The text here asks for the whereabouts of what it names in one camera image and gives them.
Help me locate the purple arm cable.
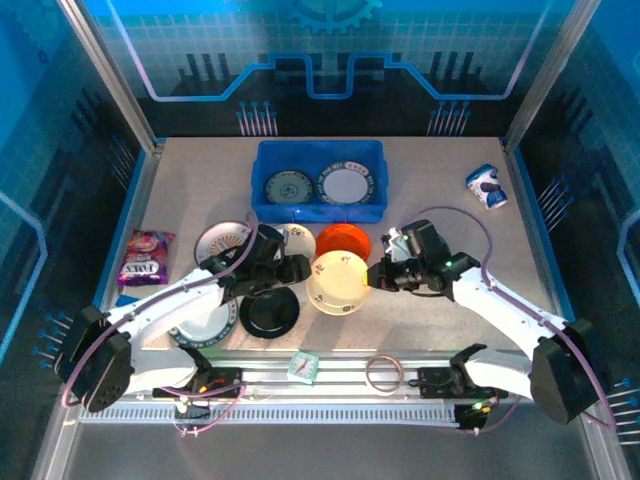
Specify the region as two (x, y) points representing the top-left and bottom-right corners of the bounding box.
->
(419, 204), (619, 436)
(59, 210), (261, 439)

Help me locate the orange translucent plate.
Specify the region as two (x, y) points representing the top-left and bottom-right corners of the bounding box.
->
(315, 223), (373, 264)

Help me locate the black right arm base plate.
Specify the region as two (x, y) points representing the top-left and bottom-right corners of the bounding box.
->
(417, 366), (509, 401)

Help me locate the brown tape ring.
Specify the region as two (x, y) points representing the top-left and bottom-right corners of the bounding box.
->
(364, 354), (405, 396)

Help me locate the blue edged side rail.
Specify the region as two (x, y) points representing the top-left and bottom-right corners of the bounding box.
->
(499, 135), (591, 364)
(74, 137), (169, 364)

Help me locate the white slotted cable duct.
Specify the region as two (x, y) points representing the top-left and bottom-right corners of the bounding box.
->
(79, 404), (461, 427)

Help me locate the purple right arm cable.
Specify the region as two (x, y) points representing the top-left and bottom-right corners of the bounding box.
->
(419, 204), (619, 436)

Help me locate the purple candy bag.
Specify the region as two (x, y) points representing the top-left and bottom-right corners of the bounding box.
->
(116, 228), (176, 287)

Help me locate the blue plastic bin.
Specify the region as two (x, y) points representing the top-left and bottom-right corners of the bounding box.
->
(249, 139), (390, 225)

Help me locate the white plate small flower print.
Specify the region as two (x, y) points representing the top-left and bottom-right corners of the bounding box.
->
(274, 223), (318, 261)

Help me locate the blue white snack cup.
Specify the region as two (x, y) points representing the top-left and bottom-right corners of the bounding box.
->
(465, 163), (509, 210)

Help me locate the blue green patterned plate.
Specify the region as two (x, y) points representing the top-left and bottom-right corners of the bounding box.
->
(263, 169), (315, 206)

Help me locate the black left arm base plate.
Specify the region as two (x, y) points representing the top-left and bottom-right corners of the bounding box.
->
(152, 367), (247, 400)

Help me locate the white plate orange sunburst pattern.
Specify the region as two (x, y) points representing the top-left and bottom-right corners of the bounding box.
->
(193, 221), (254, 269)

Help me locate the small green square clock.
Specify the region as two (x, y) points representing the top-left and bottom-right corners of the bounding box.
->
(288, 350), (319, 385)

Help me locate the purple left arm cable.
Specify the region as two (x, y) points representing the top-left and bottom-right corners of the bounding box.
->
(59, 210), (261, 439)

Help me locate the aluminium frame post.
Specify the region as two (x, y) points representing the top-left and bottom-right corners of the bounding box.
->
(501, 0), (602, 151)
(55, 0), (169, 154)

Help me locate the white plate green lettered rim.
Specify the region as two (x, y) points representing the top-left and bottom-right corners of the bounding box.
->
(167, 299), (240, 350)
(314, 159), (376, 206)

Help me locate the cream plate with flower sprigs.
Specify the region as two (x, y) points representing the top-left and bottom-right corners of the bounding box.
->
(305, 250), (373, 316)

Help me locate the glossy black plate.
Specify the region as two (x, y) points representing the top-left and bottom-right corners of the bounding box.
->
(238, 288), (301, 340)

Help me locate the grey metal front panel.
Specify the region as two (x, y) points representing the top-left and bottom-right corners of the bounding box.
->
(32, 389), (634, 480)

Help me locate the aluminium front rail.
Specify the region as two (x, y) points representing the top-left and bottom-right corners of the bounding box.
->
(64, 348), (599, 401)

